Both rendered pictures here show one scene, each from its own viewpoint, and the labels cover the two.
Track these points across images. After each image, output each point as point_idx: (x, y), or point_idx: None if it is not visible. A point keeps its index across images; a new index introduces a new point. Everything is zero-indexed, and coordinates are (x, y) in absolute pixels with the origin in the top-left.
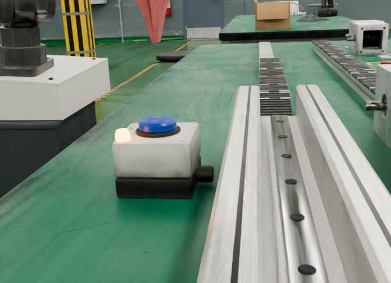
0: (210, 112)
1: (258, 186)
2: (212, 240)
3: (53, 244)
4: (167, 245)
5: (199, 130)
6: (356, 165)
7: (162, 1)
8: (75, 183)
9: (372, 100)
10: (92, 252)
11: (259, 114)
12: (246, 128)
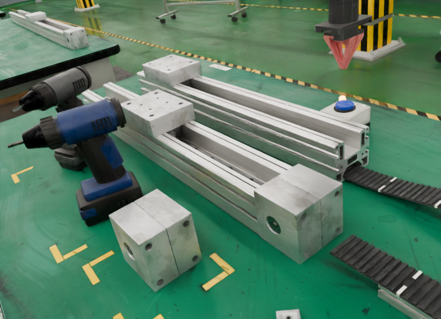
0: None
1: (248, 95)
2: (237, 86)
3: (319, 108)
4: None
5: (432, 167)
6: (237, 107)
7: (332, 50)
8: (371, 116)
9: None
10: None
11: (304, 114)
12: (288, 105)
